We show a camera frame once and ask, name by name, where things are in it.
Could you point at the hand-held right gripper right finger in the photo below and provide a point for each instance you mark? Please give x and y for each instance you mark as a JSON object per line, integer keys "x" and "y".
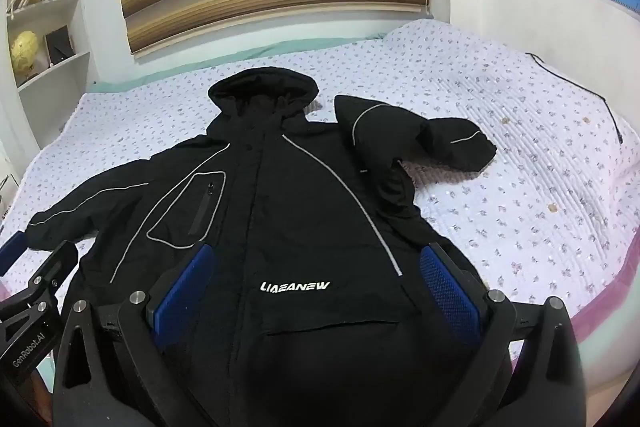
{"x": 450, "y": 294}

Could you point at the yellow globe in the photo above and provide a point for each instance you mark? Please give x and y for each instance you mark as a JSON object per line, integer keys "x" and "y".
{"x": 24, "y": 49}

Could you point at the pink bed skirt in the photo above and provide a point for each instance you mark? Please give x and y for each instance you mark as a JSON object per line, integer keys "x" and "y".
{"x": 615, "y": 292}

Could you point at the bed with floral quilt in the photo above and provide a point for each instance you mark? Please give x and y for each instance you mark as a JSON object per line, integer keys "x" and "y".
{"x": 525, "y": 167}

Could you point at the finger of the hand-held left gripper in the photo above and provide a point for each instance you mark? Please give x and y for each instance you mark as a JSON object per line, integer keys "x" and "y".
{"x": 52, "y": 269}
{"x": 12, "y": 249}

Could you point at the white bookshelf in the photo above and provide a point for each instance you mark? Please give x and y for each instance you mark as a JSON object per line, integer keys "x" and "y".
{"x": 75, "y": 27}

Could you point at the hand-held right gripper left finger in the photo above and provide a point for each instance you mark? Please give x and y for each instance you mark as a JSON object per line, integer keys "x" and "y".
{"x": 184, "y": 294}

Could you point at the black hooded jacket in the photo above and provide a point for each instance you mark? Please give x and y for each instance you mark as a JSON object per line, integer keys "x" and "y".
{"x": 280, "y": 207}

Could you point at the green bed sheet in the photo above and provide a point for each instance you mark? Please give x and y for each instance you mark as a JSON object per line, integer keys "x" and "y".
{"x": 200, "y": 64}

